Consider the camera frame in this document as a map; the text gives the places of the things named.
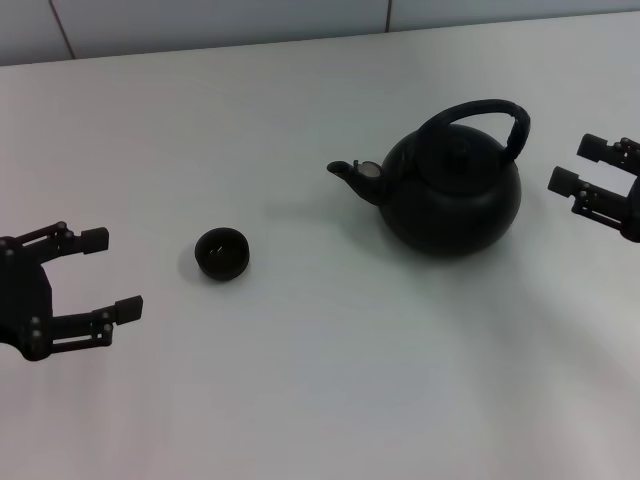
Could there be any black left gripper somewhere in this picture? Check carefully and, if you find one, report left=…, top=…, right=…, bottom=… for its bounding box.
left=0, top=221, right=145, bottom=362

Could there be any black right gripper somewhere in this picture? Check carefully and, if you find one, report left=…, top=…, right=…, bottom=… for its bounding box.
left=547, top=132, right=640, bottom=244

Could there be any dark brown teacup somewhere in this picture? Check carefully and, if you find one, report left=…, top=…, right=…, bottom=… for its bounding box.
left=193, top=226, right=252, bottom=284

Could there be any black round teapot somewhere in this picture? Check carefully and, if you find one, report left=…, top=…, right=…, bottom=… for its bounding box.
left=327, top=99, right=532, bottom=260

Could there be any black teapot lid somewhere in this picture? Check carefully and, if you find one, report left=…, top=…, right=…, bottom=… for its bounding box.
left=422, top=137, right=501, bottom=191

